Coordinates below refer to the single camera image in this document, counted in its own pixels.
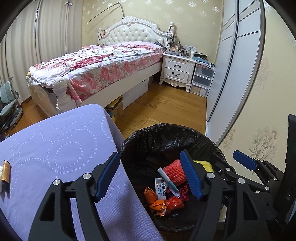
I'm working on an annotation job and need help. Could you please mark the bed with floral cover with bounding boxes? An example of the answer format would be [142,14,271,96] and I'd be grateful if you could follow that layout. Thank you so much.
[28,16,168,117]

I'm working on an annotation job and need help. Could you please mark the pink floral bedspread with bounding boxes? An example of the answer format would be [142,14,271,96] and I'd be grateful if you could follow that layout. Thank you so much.
[28,41,164,102]

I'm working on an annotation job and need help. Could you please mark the white sliding wardrobe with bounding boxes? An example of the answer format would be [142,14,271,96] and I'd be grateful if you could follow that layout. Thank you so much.
[205,0,266,149]

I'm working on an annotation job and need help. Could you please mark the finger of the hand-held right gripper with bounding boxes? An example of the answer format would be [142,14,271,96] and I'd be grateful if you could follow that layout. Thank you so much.
[233,150,285,186]
[213,152,237,183]

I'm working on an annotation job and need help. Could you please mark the pile of small toiletries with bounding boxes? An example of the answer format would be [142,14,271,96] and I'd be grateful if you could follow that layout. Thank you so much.
[166,21,215,69]

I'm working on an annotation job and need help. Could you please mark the white nightstand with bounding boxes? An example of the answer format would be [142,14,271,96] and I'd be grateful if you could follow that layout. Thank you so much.
[159,54,197,93]

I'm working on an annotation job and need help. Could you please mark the yellow foam fruit net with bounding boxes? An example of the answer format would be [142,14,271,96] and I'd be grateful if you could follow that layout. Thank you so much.
[193,160,214,173]

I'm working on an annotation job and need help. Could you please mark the clear plastic drawer unit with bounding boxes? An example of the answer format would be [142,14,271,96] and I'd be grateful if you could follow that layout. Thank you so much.
[190,61,215,97]

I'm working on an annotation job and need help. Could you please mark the trash bin with black liner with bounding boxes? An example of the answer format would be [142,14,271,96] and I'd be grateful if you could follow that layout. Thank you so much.
[120,123,228,233]

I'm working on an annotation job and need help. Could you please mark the pink pillow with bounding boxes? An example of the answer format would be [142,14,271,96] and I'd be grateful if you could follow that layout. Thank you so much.
[114,41,163,50]

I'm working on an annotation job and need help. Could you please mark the white and teal tube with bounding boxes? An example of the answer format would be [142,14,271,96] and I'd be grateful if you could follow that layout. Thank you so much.
[157,168,181,194]

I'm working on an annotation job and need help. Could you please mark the white printed packet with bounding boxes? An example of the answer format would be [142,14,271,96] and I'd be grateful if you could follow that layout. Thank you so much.
[154,177,171,200]

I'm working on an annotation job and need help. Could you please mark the dark red ribbon bundle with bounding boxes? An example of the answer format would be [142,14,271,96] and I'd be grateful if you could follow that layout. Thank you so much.
[179,184,191,201]

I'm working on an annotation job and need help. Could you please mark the brown glass bottle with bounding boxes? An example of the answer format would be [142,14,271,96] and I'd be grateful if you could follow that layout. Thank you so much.
[0,160,11,193]

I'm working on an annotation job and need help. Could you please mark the cardboard box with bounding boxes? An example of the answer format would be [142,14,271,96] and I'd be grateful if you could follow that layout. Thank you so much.
[104,95,124,123]

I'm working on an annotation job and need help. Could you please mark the red foam fruit net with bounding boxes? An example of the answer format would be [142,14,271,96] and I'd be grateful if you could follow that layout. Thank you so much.
[163,159,187,186]

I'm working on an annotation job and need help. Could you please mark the white storage box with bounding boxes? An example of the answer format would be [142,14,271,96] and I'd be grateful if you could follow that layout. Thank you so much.
[122,77,149,110]

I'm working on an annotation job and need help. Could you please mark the pale green desk chair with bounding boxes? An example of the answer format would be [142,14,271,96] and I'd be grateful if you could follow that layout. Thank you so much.
[0,77,23,135]

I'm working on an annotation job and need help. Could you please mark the red wrapper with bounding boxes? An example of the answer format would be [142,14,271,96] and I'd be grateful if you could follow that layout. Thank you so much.
[165,197,185,211]

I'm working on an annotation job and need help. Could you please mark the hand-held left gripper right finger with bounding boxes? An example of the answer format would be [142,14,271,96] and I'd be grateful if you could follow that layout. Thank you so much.
[180,150,271,241]

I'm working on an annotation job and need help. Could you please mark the purple dotted tablecloth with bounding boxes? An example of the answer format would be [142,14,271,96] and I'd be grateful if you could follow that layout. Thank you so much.
[0,103,164,241]

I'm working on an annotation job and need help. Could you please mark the beige curtain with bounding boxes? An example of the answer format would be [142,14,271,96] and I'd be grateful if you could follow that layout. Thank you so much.
[0,0,84,102]

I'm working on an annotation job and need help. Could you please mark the orange plastic bag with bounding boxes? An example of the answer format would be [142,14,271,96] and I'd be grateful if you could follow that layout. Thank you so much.
[143,186,168,217]

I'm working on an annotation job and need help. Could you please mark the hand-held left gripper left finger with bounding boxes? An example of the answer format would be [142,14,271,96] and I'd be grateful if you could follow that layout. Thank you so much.
[28,152,121,241]

